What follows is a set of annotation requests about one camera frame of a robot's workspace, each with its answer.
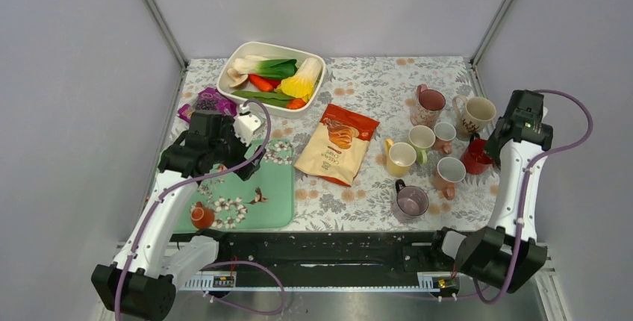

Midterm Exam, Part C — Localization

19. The small pink mug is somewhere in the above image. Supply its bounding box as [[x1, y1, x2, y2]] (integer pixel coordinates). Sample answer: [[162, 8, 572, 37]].
[[431, 122, 456, 155]]

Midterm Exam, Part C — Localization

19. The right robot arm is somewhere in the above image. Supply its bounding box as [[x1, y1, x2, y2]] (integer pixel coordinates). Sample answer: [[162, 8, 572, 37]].
[[428, 90, 553, 295]]

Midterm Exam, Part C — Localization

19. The toy yellow cabbage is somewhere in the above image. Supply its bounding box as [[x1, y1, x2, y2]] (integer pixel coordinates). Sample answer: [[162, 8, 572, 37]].
[[276, 57, 322, 102]]

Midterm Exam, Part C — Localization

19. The light green mug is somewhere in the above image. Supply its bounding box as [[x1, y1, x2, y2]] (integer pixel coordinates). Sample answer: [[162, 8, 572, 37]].
[[408, 125, 435, 165]]

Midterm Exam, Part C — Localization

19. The toy green cucumber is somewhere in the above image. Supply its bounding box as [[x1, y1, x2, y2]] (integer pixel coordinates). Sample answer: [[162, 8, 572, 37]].
[[232, 90, 294, 107]]

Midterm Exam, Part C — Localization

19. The toy bok choy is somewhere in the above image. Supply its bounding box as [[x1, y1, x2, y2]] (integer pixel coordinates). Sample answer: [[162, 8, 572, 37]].
[[232, 57, 298, 80]]

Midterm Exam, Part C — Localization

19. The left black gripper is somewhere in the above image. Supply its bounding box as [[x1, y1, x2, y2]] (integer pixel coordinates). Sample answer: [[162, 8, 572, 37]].
[[210, 116, 266, 179]]

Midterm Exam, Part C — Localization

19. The yellow mug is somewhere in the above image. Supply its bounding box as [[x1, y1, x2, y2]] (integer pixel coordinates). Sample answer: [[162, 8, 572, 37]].
[[384, 138, 417, 178]]

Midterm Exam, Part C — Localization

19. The cream floral mug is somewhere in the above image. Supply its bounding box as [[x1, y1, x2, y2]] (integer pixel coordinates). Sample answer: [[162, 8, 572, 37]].
[[452, 95, 496, 139]]

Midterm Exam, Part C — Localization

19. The large pink patterned mug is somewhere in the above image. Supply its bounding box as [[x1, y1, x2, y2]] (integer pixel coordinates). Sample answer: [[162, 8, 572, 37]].
[[410, 84, 446, 128]]

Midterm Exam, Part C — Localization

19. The green floral tray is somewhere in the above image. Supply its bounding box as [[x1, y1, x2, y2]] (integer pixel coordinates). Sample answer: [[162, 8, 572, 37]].
[[174, 138, 295, 234]]

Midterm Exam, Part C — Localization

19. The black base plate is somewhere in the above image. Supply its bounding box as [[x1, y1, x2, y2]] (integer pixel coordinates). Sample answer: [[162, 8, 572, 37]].
[[197, 229, 454, 289]]

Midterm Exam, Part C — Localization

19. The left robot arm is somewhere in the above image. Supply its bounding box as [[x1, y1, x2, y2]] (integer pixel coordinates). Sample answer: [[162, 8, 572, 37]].
[[91, 107, 265, 320]]

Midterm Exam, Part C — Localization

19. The lilac mug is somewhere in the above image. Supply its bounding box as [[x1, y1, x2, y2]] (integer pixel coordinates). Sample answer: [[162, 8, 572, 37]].
[[392, 179, 429, 222]]

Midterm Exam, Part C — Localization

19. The red mug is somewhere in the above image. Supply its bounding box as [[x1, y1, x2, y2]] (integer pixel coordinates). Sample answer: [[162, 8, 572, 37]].
[[460, 133, 493, 175]]

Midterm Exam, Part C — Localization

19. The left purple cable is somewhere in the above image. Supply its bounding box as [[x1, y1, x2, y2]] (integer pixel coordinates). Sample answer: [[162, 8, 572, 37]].
[[113, 99, 287, 321]]

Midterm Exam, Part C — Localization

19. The purple snack packet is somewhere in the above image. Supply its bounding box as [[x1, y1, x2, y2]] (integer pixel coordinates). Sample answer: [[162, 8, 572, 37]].
[[178, 87, 237, 123]]

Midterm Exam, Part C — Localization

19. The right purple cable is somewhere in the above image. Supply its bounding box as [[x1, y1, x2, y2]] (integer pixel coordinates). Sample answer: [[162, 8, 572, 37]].
[[398, 89, 593, 306]]

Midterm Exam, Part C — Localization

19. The small orange mug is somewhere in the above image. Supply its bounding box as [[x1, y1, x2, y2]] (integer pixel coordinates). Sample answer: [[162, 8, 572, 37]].
[[190, 202, 215, 230]]

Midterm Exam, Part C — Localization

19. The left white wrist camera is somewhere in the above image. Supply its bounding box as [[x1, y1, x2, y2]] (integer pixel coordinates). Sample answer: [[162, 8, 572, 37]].
[[233, 106, 263, 146]]

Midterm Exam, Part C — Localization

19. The purple cable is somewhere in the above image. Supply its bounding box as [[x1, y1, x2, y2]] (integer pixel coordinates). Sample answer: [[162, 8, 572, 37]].
[[113, 99, 287, 321], [398, 89, 593, 306]]

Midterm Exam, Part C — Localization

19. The toy orange carrot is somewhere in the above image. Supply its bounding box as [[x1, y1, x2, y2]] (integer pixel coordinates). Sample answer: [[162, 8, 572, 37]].
[[249, 74, 281, 93]]

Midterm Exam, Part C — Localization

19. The salmon brown mug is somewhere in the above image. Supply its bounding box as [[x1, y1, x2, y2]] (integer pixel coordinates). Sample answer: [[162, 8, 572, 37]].
[[432, 157, 467, 200]]

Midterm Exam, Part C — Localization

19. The toy mushroom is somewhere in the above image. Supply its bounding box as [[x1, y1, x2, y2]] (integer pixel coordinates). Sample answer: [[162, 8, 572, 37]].
[[227, 68, 249, 90]]

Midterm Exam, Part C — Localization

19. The cassava chips bag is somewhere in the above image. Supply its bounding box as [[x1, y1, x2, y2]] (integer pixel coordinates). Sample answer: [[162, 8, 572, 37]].
[[294, 104, 379, 187]]

